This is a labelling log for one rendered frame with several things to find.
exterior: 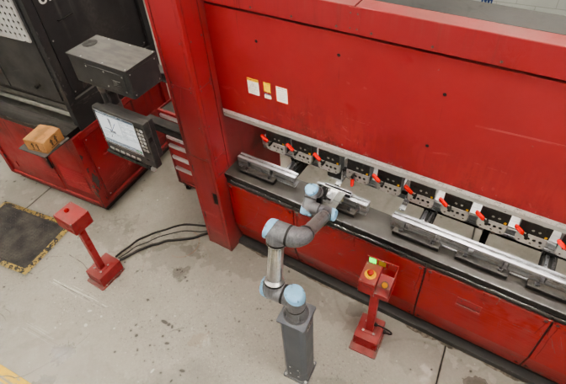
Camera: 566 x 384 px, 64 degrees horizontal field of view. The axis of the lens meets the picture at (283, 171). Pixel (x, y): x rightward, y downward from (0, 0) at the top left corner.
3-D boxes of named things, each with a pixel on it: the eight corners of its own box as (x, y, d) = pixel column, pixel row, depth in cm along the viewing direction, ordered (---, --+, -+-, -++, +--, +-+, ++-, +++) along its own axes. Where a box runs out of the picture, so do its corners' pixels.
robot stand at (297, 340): (307, 386, 309) (303, 333, 256) (283, 375, 316) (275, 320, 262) (317, 363, 320) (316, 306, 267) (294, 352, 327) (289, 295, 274)
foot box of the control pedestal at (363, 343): (348, 348, 327) (349, 340, 319) (360, 319, 343) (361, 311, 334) (375, 360, 320) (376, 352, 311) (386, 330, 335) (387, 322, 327)
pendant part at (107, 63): (109, 158, 326) (63, 51, 267) (134, 138, 340) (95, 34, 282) (162, 181, 305) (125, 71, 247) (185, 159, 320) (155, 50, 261)
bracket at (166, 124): (129, 138, 335) (126, 130, 330) (152, 120, 349) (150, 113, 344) (169, 155, 318) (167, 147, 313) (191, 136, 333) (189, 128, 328)
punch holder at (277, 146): (267, 148, 312) (264, 130, 300) (274, 141, 317) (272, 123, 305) (285, 156, 305) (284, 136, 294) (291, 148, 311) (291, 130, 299)
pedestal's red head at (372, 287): (357, 290, 286) (358, 274, 274) (365, 271, 296) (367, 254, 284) (387, 302, 279) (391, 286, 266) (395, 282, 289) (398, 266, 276)
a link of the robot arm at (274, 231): (280, 309, 254) (285, 233, 226) (257, 299, 260) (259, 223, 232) (290, 295, 263) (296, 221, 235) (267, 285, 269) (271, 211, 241)
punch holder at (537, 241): (512, 239, 245) (522, 220, 234) (515, 228, 250) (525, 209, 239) (542, 250, 239) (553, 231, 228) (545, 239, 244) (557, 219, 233)
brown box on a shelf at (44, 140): (18, 149, 359) (11, 136, 350) (44, 130, 375) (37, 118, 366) (45, 158, 348) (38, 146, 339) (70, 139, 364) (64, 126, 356)
